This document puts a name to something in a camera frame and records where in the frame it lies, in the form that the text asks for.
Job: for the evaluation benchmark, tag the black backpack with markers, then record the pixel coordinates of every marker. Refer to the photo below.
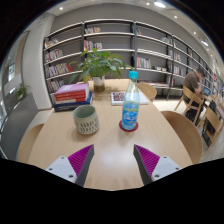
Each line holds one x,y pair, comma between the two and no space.
211,106

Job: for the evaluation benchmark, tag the grey shelf unit with books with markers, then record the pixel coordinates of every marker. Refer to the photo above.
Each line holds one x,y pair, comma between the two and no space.
150,43

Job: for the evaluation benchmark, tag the white booklet with square pattern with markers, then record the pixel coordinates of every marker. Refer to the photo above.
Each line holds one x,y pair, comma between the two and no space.
117,97

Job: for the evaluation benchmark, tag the red book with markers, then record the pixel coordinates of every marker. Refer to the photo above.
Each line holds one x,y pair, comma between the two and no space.
71,96

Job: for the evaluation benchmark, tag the slat-back wooden chair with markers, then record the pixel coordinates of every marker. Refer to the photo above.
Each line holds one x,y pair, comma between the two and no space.
213,121
191,98

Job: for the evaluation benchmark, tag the curved-back wooden chair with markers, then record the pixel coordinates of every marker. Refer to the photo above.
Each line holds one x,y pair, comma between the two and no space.
148,90
30,143
185,133

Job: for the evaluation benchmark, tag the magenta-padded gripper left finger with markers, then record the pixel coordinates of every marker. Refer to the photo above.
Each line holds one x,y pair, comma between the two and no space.
63,168

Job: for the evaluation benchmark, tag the dark blue book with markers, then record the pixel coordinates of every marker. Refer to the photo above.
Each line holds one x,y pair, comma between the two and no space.
71,106

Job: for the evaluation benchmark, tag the laptop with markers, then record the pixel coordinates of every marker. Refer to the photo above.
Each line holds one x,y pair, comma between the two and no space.
206,91

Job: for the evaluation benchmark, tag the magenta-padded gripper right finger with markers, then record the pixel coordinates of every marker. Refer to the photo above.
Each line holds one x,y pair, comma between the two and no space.
164,166

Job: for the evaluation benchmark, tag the patterned ceramic cup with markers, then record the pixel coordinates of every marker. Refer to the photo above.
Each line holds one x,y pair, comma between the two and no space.
86,121

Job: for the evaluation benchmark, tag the clear bottle with blue cap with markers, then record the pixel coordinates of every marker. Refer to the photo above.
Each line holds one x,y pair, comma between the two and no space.
130,113

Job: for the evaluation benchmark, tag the green potted plant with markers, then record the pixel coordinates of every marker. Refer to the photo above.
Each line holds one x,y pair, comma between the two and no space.
100,65

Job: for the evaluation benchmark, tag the flat round red coaster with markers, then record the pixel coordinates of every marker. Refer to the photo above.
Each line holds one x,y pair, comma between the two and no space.
120,126

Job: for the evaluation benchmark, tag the pink book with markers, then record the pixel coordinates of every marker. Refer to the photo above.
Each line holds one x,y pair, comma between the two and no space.
71,88

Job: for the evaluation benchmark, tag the person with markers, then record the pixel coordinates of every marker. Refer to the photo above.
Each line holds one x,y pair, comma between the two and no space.
191,83

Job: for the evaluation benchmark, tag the small potted plant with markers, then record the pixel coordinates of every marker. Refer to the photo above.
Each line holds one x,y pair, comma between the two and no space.
21,91

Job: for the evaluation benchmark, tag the round ceiling lights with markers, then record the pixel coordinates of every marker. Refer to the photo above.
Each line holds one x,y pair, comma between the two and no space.
160,4

